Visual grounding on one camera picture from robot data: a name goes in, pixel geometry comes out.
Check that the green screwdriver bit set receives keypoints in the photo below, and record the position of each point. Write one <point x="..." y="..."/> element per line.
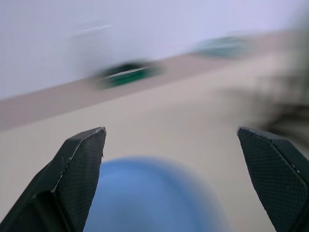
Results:
<point x="128" y="75"/>

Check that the blue plate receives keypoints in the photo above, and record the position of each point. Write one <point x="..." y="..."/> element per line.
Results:
<point x="149" y="198"/>

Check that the wooden dish rack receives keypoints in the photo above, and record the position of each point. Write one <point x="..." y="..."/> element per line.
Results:
<point x="280" y="99"/>

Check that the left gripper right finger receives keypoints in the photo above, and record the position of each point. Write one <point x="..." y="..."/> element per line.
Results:
<point x="277" y="181"/>

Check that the clear green dustpan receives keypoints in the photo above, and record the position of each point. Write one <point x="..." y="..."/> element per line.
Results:
<point x="222" y="47"/>

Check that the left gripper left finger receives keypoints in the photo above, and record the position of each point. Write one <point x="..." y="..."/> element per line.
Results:
<point x="60" y="188"/>

